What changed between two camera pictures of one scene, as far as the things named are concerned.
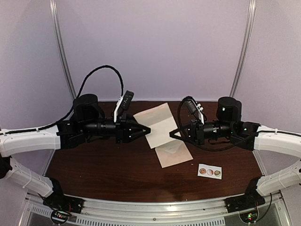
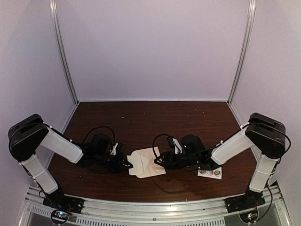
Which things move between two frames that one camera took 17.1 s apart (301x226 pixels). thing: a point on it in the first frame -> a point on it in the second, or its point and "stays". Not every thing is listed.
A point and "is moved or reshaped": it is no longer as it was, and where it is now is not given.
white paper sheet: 160,120 -> 138,162
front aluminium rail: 273,212 stays
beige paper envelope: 173,153 is moved or reshaped
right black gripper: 195,131 -> 167,156
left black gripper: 123,134 -> 118,166
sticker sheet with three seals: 209,171 stays
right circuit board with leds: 249,217 stays
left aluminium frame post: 55,19 stays
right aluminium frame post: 252,10 stays
